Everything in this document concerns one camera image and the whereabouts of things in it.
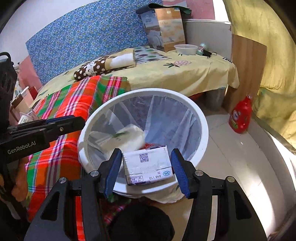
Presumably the white milk carton box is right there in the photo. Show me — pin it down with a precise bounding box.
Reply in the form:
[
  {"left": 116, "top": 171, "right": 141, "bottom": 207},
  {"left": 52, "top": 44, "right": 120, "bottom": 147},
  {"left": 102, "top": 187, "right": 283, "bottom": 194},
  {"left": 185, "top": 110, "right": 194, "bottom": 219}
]
[{"left": 123, "top": 146, "right": 173, "bottom": 185}]

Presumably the translucent trash bag liner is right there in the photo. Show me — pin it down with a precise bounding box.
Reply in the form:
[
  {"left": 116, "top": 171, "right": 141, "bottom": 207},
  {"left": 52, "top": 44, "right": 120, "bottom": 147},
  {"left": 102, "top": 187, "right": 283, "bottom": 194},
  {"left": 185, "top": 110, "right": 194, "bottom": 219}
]
[{"left": 88, "top": 95, "right": 201, "bottom": 168}]

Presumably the white round trash bin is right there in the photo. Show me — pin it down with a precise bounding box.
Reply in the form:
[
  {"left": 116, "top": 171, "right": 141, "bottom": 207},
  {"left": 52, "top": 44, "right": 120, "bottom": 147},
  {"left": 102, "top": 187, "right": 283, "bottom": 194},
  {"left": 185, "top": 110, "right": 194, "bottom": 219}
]
[{"left": 77, "top": 87, "right": 209, "bottom": 204}]

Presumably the person's left hand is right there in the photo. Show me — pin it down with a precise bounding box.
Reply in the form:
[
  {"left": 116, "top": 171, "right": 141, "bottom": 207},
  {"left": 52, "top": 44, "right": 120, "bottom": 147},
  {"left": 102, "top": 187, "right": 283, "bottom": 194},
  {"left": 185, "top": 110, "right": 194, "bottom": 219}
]
[{"left": 11, "top": 157, "right": 29, "bottom": 202}]

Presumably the red green plaid cloth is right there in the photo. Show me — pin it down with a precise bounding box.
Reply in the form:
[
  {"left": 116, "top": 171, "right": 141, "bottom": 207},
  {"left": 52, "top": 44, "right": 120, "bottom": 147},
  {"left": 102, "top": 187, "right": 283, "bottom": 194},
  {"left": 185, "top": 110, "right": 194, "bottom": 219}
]
[{"left": 25, "top": 76, "right": 129, "bottom": 240}]

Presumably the beige brown travel mug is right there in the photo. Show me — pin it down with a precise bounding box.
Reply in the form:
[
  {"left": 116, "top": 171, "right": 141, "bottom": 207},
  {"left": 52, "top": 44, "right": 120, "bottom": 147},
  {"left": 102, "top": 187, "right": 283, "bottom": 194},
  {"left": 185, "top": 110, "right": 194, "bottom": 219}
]
[{"left": 10, "top": 86, "right": 34, "bottom": 119}]

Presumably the blue floral headboard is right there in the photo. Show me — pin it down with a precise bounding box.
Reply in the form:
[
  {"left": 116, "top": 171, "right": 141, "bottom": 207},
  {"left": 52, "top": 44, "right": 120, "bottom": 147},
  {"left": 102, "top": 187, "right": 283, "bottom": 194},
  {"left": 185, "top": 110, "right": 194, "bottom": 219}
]
[{"left": 26, "top": 1, "right": 151, "bottom": 85}]

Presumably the red detergent bottle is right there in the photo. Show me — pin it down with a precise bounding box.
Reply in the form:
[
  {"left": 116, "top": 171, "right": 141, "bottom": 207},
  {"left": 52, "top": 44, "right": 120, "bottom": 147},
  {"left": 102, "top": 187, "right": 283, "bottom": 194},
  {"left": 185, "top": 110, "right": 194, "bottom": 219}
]
[{"left": 228, "top": 95, "right": 252, "bottom": 134}]

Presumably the brown polka dot pillow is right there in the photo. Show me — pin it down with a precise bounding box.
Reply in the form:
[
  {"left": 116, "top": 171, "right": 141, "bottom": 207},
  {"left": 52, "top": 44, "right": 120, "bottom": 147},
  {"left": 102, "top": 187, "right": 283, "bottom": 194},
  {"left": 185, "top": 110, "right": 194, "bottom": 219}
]
[{"left": 73, "top": 48, "right": 136, "bottom": 81}]

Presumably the yellow pineapple bed sheet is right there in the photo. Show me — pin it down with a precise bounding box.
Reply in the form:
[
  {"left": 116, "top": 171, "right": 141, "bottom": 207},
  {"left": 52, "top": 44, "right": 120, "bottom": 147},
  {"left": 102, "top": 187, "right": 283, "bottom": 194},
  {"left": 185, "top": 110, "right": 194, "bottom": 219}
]
[{"left": 32, "top": 47, "right": 239, "bottom": 115}]

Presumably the small green jar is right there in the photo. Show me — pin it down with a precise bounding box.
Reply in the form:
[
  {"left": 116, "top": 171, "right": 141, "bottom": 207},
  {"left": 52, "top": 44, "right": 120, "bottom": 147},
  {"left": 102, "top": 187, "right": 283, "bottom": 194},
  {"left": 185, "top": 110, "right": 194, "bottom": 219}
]
[{"left": 197, "top": 43, "right": 207, "bottom": 56}]

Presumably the white plastic bowl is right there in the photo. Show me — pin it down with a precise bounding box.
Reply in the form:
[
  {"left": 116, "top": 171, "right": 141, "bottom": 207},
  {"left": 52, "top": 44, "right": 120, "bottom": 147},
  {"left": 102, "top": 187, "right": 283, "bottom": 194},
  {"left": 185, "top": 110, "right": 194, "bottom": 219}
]
[{"left": 174, "top": 44, "right": 198, "bottom": 55}]

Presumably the wooden board panel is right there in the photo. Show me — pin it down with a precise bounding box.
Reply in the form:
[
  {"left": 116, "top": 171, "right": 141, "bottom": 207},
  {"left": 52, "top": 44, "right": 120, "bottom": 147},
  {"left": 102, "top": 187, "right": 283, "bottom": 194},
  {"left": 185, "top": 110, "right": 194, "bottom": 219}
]
[{"left": 222, "top": 35, "right": 267, "bottom": 113}]

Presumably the bedding package box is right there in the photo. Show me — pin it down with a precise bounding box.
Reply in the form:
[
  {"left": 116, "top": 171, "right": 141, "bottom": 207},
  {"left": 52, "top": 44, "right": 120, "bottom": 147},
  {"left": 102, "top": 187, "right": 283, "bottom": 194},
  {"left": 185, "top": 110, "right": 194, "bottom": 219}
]
[{"left": 135, "top": 3, "right": 192, "bottom": 52}]

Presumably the yellow green curtain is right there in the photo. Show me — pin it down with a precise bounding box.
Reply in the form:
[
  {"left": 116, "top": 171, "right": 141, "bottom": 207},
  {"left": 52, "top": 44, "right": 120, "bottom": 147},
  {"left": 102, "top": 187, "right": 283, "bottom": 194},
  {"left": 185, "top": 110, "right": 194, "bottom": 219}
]
[{"left": 224, "top": 1, "right": 295, "bottom": 147}]

